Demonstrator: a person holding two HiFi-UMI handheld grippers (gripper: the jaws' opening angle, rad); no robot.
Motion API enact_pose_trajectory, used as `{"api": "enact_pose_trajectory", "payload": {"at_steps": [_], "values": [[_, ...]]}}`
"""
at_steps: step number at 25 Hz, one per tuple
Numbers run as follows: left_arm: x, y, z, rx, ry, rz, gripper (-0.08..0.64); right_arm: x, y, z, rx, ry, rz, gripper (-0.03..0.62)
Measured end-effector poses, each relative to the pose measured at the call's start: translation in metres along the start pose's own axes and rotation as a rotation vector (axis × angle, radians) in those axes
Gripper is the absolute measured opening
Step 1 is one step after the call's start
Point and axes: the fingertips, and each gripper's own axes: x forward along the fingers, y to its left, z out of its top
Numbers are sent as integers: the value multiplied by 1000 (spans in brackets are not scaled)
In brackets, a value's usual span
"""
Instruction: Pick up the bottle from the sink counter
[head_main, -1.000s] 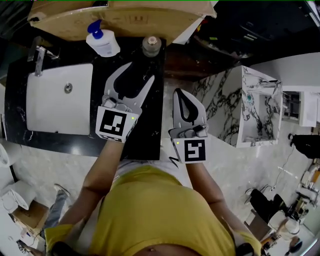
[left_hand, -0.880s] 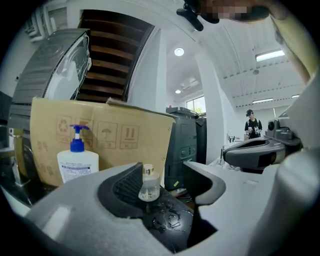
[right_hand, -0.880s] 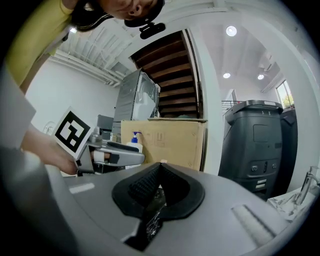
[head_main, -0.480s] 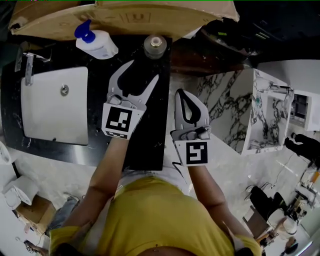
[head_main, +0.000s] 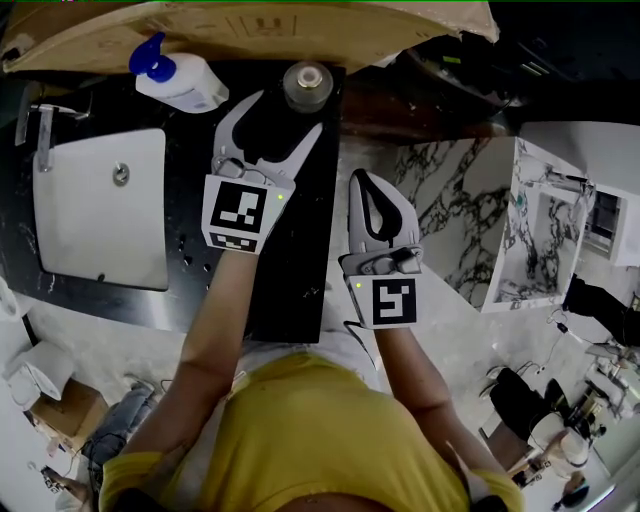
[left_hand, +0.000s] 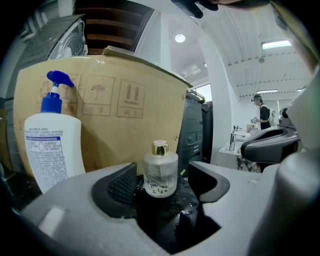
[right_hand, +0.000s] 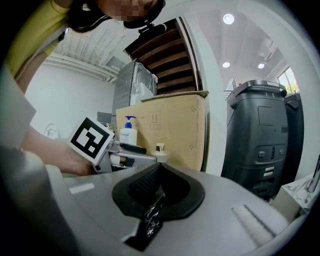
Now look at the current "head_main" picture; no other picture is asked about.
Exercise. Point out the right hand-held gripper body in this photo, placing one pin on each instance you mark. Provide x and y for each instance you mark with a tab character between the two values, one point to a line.
395	300

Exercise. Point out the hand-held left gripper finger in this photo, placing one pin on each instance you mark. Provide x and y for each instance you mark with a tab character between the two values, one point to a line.
225	135
302	150

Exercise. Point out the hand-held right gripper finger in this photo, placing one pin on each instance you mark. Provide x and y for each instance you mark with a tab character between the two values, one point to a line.
409	220
356	220

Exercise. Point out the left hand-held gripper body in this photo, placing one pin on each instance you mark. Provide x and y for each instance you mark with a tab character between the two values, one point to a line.
235	212

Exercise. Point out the clear plastic bottle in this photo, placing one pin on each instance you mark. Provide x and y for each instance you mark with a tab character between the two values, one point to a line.
308	87

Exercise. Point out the person's right forearm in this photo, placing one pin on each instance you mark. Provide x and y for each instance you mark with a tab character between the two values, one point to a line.
415	370

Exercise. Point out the person's left forearm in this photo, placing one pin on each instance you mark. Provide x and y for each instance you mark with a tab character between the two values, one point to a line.
210	350

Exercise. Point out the black sink counter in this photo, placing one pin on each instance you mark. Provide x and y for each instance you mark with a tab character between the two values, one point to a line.
295	280

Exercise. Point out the chrome sink drain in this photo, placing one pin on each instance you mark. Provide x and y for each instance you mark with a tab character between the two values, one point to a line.
120	174

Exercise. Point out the white sink basin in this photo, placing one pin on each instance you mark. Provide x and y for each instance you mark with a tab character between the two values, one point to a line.
100	225

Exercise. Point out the white soap dispenser blue pump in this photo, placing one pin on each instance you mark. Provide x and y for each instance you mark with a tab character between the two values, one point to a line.
190	82

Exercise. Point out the large flat cardboard sheet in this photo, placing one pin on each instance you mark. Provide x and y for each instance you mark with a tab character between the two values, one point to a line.
250	30

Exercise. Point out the brown wooden board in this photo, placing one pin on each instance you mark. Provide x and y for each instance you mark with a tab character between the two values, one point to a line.
420	110

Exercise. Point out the white marble shelf unit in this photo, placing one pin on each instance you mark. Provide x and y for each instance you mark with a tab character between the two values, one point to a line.
540	240

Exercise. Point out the person's yellow shirt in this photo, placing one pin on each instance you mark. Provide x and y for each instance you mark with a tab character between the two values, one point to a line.
310	440

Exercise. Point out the black chair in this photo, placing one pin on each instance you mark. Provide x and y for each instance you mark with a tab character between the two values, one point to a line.
525	400

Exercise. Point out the chrome faucet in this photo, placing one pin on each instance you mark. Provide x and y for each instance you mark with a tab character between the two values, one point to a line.
45	135

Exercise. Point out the person's blue jeans leg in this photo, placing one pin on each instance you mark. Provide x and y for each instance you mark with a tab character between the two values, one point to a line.
120	425

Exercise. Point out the small brown cardboard box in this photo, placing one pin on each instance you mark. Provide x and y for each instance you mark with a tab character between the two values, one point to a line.
70	410

